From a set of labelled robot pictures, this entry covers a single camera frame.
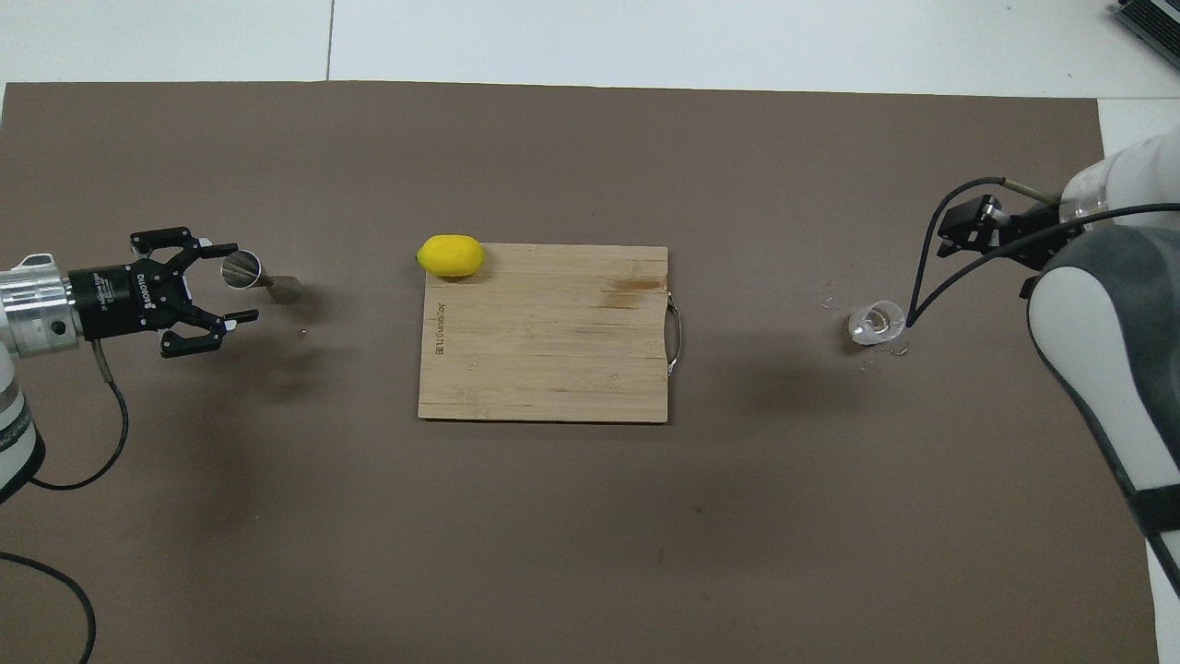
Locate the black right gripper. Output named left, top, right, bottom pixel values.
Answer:
left=936, top=194, right=1075, bottom=270

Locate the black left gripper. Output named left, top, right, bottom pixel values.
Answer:
left=66, top=226, right=259, bottom=359

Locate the metal double jigger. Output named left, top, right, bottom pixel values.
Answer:
left=221, top=249, right=304, bottom=305

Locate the clear plastic cup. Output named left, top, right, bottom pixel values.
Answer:
left=848, top=299, right=909, bottom=348

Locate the yellow lemon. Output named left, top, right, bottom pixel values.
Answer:
left=417, top=234, right=486, bottom=279

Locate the grey laptop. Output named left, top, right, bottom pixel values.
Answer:
left=1111, top=0, right=1180, bottom=43

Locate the wooden cutting board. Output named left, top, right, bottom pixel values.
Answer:
left=418, top=243, right=683, bottom=424

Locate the brown table mat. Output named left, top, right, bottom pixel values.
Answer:
left=0, top=81, right=1161, bottom=664

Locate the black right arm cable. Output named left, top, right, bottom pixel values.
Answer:
left=908, top=178, right=1180, bottom=329

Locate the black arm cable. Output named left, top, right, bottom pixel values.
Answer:
left=0, top=339, right=130, bottom=664
left=908, top=178, right=1180, bottom=329

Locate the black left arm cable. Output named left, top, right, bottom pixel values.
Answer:
left=0, top=339, right=130, bottom=664

